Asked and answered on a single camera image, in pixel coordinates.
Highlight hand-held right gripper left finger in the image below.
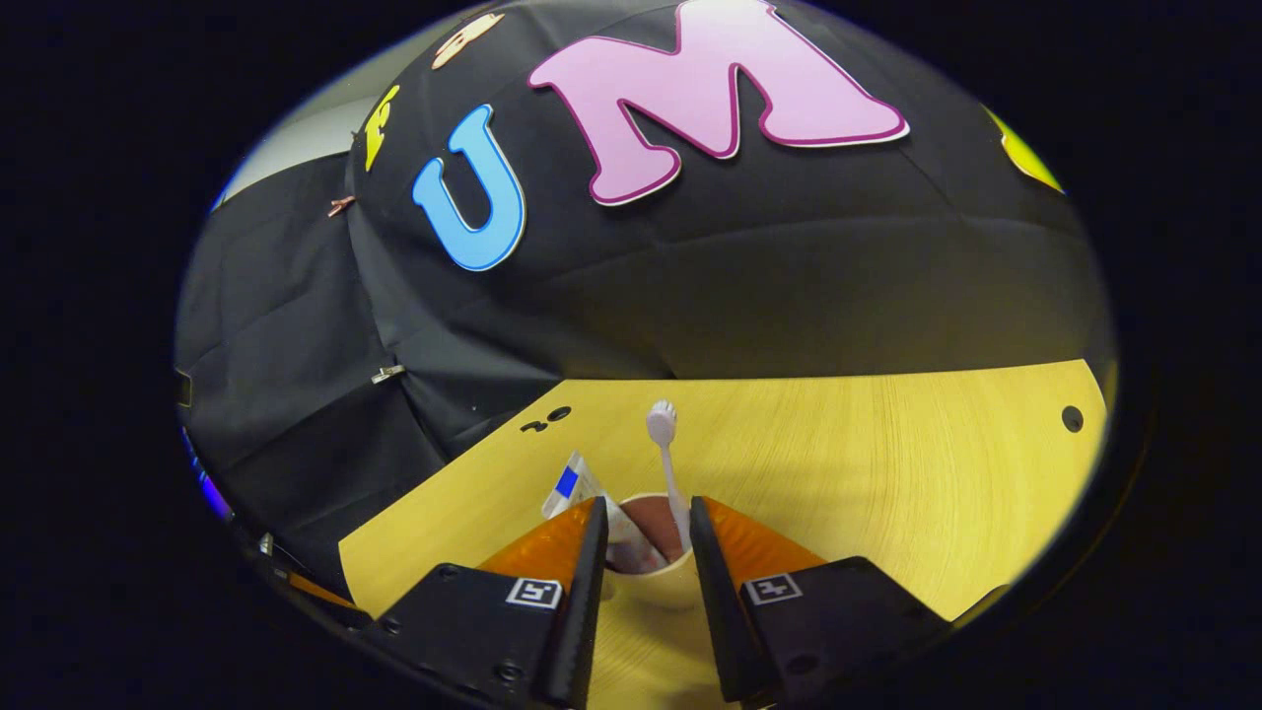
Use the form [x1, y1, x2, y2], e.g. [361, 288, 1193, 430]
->
[360, 496, 610, 709]

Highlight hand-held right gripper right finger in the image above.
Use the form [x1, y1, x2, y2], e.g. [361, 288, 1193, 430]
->
[688, 496, 952, 707]

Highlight beige cup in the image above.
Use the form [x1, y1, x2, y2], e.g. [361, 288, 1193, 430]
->
[592, 491, 711, 612]

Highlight white toothpaste tube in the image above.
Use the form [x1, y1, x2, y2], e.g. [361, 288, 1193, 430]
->
[540, 451, 671, 575]

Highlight white toothbrush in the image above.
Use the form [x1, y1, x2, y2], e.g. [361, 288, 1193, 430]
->
[646, 399, 693, 553]

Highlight wooden desktop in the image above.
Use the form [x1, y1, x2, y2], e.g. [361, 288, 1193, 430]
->
[338, 358, 1115, 710]

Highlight black backdrop cloth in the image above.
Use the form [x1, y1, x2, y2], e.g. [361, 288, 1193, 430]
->
[175, 0, 1115, 593]

